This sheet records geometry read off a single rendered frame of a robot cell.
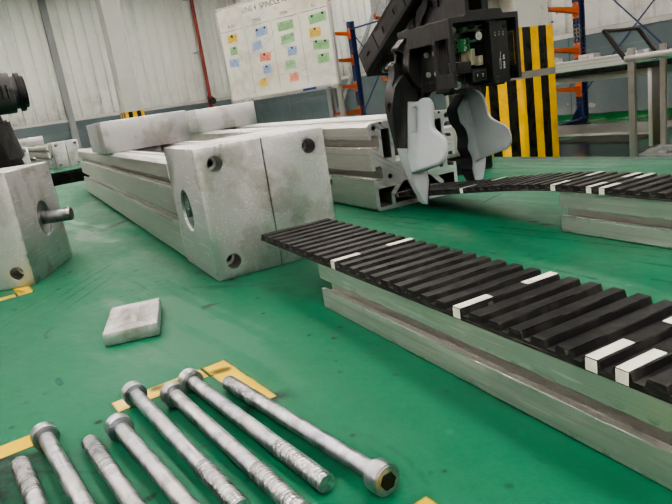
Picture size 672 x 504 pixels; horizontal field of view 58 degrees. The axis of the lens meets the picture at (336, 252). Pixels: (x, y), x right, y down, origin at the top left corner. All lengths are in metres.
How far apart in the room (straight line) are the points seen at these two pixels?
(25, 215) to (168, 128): 0.32
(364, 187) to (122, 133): 0.36
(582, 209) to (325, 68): 5.80
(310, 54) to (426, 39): 5.79
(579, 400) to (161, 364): 0.20
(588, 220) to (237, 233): 0.24
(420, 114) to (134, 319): 0.30
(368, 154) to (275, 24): 6.00
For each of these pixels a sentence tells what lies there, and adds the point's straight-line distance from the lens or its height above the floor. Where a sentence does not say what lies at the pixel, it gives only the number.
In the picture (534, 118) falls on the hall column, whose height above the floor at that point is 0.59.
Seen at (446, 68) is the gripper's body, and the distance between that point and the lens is 0.52.
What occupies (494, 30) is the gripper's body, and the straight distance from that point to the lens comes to 0.53.
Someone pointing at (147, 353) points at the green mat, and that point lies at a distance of 0.34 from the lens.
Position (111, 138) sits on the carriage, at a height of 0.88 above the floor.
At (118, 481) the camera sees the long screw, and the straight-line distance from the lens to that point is 0.22.
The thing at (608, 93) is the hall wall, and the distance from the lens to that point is 9.28.
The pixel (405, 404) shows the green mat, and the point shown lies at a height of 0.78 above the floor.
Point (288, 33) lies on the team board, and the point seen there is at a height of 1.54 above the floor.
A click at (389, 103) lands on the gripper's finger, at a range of 0.54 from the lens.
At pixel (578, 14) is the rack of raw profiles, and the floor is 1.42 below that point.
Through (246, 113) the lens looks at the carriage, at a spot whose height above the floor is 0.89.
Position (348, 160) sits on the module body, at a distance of 0.62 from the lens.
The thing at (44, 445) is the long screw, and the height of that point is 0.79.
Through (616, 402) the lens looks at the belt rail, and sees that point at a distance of 0.20.
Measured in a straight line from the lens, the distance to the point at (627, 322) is 0.21.
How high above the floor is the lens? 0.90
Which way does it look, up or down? 15 degrees down
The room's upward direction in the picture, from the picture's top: 9 degrees counter-clockwise
